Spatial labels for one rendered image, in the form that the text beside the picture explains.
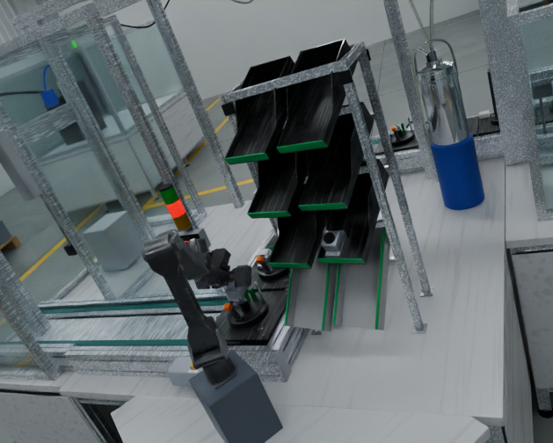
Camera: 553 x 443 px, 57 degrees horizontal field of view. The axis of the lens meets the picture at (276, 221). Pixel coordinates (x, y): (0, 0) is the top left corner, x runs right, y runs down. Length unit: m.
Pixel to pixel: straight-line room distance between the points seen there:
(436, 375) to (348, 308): 0.28
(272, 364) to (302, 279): 0.26
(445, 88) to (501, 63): 0.38
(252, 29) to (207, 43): 1.17
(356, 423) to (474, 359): 0.35
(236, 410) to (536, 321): 1.19
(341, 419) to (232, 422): 0.28
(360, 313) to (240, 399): 0.39
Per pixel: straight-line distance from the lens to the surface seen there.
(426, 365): 1.45
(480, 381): 1.39
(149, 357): 1.77
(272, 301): 1.69
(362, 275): 1.43
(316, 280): 1.48
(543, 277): 1.96
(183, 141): 7.63
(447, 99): 1.94
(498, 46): 2.23
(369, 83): 1.39
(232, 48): 12.50
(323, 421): 1.40
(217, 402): 1.29
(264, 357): 1.50
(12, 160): 2.33
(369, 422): 1.36
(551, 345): 2.16
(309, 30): 12.03
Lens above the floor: 1.86
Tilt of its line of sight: 24 degrees down
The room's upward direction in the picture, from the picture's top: 22 degrees counter-clockwise
